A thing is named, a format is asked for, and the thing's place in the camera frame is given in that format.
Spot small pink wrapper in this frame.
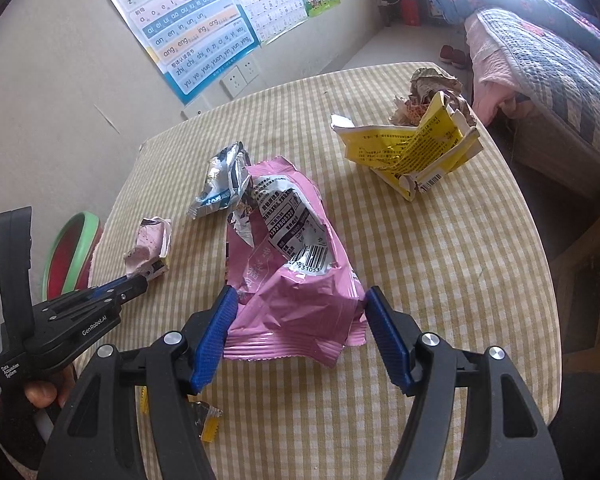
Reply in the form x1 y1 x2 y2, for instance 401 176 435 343
124 217 172 281

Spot small yellow snack wrapper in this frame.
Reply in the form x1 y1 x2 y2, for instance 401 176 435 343
140 386 223 443

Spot large pink snack bag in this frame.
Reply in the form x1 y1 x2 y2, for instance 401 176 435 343
224 156 366 367

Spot yellow cardboard box torn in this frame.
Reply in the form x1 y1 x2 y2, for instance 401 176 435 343
332 91 482 202

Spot newspaper ball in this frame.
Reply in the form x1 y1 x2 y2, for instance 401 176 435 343
389 67 477 127

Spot person's left hand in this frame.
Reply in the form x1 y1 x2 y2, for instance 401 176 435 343
23 365 76 408

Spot green and red plastic basin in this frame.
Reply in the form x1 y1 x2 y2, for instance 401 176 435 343
42 211 102 301

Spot beige checkered tablecloth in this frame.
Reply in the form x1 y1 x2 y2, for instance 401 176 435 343
91 62 562 479

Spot blue silver foil wrapper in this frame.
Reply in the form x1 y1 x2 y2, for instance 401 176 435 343
187 142 250 220

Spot bed with plaid quilt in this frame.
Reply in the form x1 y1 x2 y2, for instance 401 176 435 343
465 9 600 198

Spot red shoes on floor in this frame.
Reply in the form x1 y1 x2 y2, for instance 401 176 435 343
439 44 470 70

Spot white blank wall plate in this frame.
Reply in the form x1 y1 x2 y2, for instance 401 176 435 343
181 94 212 120

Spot white wall socket left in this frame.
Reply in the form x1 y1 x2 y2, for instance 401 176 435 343
221 66 247 100

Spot white wall socket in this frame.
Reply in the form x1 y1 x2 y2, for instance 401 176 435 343
221 66 247 100
237 58 260 84

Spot white wall socket right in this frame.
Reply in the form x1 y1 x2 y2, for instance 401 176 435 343
237 58 260 84

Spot blue pinyin wall poster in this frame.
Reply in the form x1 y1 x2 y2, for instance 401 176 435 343
110 0 259 104

